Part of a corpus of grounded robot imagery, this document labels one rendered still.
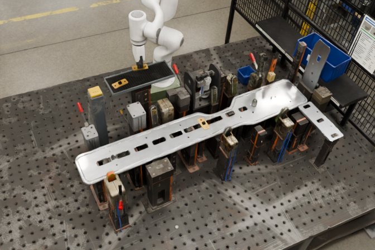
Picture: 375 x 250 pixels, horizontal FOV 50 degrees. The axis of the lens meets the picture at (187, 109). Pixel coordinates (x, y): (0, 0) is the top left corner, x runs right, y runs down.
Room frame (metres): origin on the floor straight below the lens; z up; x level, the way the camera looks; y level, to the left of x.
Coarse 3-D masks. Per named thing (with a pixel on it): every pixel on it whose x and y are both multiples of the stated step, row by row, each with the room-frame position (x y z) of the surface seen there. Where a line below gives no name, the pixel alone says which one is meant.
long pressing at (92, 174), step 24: (240, 96) 1.67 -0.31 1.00; (264, 96) 1.69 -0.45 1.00; (288, 96) 1.71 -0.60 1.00; (192, 120) 1.45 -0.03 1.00; (240, 120) 1.49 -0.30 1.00; (264, 120) 1.51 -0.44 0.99; (120, 144) 1.25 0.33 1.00; (144, 144) 1.26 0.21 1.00; (168, 144) 1.27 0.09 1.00; (192, 144) 1.29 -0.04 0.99; (96, 168) 1.09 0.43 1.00; (120, 168) 1.10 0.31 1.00
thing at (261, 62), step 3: (261, 54) 1.82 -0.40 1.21; (264, 54) 1.82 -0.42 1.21; (258, 57) 1.81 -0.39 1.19; (261, 57) 1.80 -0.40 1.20; (264, 57) 1.79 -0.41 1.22; (267, 57) 1.80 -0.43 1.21; (258, 60) 1.81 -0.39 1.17; (261, 60) 1.80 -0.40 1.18; (264, 60) 1.78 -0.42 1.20; (258, 63) 1.81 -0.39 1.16; (261, 63) 1.81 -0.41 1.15; (264, 63) 1.81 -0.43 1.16; (258, 66) 1.80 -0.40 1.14; (261, 66) 1.81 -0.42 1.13; (264, 66) 1.81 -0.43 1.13; (258, 69) 1.79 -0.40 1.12; (261, 69) 1.81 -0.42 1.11; (258, 72) 1.79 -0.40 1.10; (261, 72) 1.81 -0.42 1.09; (258, 75) 1.78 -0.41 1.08; (258, 78) 1.78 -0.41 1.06; (261, 78) 1.80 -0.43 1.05
